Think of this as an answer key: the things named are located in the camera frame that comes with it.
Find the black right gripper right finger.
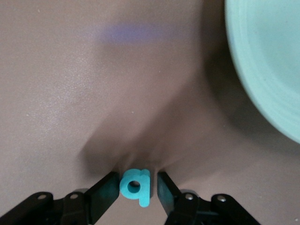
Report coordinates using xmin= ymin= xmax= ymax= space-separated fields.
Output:
xmin=157 ymin=172 xmax=207 ymax=225

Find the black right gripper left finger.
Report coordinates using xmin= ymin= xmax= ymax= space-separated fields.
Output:
xmin=63 ymin=172 xmax=120 ymax=225

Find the teal foam letter q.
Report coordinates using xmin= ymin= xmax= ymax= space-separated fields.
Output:
xmin=119 ymin=168 xmax=151 ymax=208

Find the green plate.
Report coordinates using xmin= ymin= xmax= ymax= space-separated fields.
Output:
xmin=224 ymin=0 xmax=300 ymax=144

